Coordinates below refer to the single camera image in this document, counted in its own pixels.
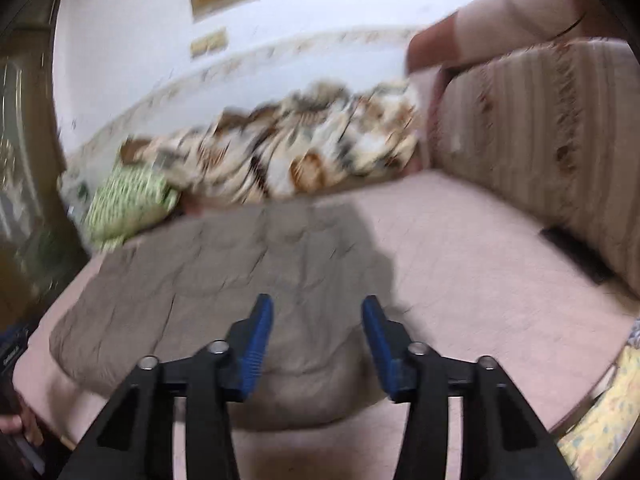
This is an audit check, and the yellow floral cloth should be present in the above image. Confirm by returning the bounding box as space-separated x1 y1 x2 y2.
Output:
555 317 640 480

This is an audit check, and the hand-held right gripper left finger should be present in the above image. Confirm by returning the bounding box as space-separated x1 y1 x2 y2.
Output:
57 292 275 480

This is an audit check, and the grey quilted down jacket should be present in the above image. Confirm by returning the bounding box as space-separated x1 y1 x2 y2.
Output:
49 202 401 431

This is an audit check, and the green checked pillow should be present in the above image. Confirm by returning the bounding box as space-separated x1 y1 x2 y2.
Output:
82 162 181 253

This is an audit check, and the beige leaf print blanket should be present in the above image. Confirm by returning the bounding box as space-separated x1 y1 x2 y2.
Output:
117 79 423 203

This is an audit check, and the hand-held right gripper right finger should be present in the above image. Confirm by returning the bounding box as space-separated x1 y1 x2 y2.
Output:
361 294 578 480

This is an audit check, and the flat black object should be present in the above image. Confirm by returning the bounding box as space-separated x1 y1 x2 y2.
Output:
540 227 616 286

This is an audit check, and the maroon and pink sofa bolster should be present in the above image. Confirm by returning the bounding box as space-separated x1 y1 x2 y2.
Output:
406 0 601 73

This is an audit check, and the striped sofa back cushion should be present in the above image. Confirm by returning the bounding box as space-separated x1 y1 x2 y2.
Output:
427 37 640 311

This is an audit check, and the person's left hand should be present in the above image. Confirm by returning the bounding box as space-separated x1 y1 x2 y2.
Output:
0 410 26 436

